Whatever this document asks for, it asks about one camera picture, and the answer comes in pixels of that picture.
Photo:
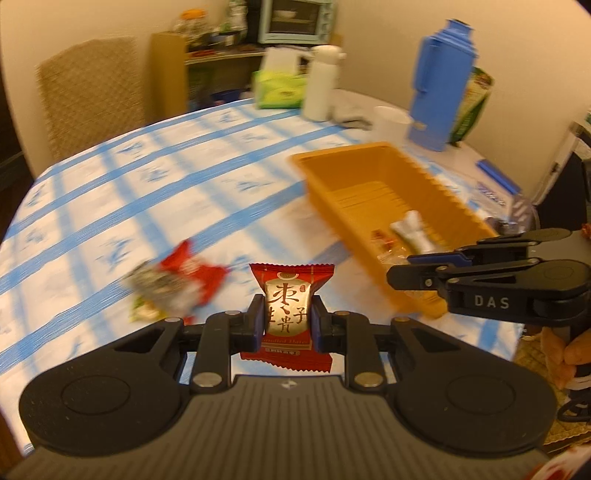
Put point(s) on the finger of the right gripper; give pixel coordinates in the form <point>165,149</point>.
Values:
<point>419,277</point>
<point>454,258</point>

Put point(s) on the red jujube snack pack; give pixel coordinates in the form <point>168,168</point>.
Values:
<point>287,334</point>

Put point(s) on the clear nut mix pack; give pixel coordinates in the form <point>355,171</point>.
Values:
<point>168,291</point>

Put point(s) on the green tissue pack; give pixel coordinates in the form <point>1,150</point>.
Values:
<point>279,83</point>

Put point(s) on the clear brown candy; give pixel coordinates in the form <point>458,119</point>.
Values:
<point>394,256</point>

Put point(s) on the yellow white candy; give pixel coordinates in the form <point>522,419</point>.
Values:
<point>145,311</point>

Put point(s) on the grey cloth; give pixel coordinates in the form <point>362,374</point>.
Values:
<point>350,116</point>

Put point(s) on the beige quilted chair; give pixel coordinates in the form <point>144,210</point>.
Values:
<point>90,93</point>

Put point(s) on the small tissue packet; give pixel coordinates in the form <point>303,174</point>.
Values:
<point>487,197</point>

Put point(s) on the white cup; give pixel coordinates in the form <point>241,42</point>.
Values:
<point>391,124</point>

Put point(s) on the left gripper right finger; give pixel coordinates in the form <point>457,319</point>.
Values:
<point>360,343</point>

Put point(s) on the red candy pack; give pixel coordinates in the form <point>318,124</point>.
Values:
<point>383,241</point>

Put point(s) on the light blue toaster oven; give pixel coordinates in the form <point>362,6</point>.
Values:
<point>296,22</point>

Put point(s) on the blue flat box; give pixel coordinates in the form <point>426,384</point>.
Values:
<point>498,176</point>

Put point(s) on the orange plastic tray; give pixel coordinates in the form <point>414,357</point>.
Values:
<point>359,190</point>

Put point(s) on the red double-happiness snack pack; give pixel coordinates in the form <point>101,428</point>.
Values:
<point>207,277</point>

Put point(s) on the blue thermos jug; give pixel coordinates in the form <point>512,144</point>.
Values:
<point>443,68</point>

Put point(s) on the wooden shelf unit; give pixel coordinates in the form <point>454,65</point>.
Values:
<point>183,81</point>

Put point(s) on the green snack bag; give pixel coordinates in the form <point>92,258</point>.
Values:
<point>477,92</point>

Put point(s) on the orange lid jar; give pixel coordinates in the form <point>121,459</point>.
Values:
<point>192,24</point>

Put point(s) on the white thermos bottle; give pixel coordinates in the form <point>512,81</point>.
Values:
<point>323,73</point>

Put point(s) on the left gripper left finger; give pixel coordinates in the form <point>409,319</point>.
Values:
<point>223,335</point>

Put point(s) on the blue checked tablecloth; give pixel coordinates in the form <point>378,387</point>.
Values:
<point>222,178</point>

